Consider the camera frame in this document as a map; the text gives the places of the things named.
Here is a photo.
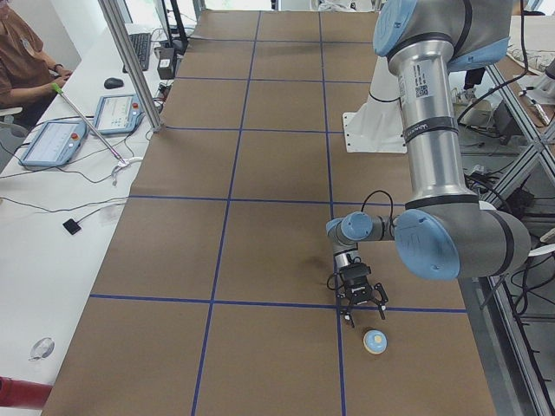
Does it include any red object at corner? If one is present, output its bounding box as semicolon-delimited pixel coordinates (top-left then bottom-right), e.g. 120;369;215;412
0;377;53;410

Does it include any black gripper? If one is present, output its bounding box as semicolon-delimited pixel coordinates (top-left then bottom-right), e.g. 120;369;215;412
337;263;389;328

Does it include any blue service bell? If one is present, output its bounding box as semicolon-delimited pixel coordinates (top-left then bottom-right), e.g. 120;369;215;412
362;329;388;354

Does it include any green handled reach stick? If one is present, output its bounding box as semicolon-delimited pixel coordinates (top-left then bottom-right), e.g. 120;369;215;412
50;82;143;178

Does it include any clear plastic wrapper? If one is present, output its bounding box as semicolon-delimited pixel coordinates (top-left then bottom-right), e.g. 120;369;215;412
29;337;56;361

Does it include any white pedestal column with base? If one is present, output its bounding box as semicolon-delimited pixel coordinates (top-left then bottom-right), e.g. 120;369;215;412
343;57;407;154

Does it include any blue teach pendant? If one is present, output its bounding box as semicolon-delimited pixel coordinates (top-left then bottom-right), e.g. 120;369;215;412
93;94;144;136
19;120;88;169

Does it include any brown paper table mat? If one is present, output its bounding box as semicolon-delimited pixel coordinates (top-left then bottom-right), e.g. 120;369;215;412
44;11;495;415

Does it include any person in brown shirt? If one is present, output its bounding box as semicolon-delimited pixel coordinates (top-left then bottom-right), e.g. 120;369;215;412
1;1;72;127

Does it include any far blue teach pendant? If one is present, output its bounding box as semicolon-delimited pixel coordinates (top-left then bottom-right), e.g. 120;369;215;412
93;94;144;136

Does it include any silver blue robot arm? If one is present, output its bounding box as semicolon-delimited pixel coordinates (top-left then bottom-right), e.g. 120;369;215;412
326;1;531;317

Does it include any near blue teach pendant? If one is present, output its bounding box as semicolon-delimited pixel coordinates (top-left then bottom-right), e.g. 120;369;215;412
19;120;88;169

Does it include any black computer mouse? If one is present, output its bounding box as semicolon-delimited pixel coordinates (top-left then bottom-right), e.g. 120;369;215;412
103;77;124;89

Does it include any black power adapter box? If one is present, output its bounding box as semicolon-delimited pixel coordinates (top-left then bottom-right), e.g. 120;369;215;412
157;48;176;80

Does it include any black keyboard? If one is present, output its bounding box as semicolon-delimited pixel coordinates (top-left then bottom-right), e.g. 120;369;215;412
128;33;152;71

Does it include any small black square pad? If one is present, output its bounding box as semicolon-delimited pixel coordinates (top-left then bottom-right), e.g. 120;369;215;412
62;218;82;235

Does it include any aluminium frame post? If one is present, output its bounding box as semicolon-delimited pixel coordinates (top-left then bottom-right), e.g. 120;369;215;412
98;0;162;133

